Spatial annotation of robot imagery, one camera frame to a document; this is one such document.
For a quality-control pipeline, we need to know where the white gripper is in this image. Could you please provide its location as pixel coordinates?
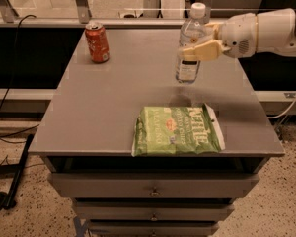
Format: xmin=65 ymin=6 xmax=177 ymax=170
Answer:
xmin=177 ymin=13 xmax=257 ymax=61

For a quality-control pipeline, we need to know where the clear plastic water bottle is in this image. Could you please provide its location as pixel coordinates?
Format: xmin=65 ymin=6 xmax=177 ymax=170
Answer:
xmin=176 ymin=3 xmax=207 ymax=84

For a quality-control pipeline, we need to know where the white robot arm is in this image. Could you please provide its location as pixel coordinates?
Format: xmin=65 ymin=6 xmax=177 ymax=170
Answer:
xmin=179 ymin=8 xmax=296 ymax=61

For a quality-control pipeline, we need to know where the green jalapeno chip bag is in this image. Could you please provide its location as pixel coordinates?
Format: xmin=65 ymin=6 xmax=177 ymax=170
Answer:
xmin=131 ymin=104 xmax=225 ymax=157

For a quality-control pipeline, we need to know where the orange soda can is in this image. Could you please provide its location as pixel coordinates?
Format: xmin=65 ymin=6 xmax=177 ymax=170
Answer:
xmin=85 ymin=21 xmax=110 ymax=63

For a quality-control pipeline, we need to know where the grey drawer cabinet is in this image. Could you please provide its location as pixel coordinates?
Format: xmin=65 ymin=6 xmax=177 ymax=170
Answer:
xmin=30 ymin=30 xmax=284 ymax=237

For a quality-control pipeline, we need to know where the top grey drawer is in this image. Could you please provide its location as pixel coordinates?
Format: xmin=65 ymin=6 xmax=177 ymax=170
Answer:
xmin=48 ymin=173 xmax=259 ymax=198

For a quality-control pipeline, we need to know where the grey drawer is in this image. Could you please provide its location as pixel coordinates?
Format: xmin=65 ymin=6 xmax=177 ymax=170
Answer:
xmin=88 ymin=221 xmax=219 ymax=237
xmin=48 ymin=173 xmax=259 ymax=198
xmin=73 ymin=200 xmax=234 ymax=221

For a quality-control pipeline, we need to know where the middle grey drawer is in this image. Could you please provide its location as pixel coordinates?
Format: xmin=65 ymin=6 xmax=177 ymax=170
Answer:
xmin=73 ymin=200 xmax=234 ymax=221

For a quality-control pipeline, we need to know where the bottom grey drawer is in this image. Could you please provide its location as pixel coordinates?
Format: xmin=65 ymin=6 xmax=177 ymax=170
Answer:
xmin=88 ymin=221 xmax=219 ymax=237

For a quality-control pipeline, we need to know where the black chair base leg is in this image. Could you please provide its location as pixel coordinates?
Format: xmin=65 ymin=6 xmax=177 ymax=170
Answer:
xmin=0 ymin=134 xmax=34 ymax=211

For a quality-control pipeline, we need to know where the white cable on right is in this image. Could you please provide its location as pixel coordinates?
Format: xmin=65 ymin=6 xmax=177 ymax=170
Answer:
xmin=266 ymin=79 xmax=296 ymax=120

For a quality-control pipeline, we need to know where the black cable on left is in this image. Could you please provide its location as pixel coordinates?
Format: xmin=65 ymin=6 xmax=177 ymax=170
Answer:
xmin=0 ymin=14 xmax=40 ymax=145

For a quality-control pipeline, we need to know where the metal railing frame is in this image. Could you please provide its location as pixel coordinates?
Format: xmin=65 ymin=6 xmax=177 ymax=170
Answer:
xmin=0 ymin=0 xmax=241 ymax=30

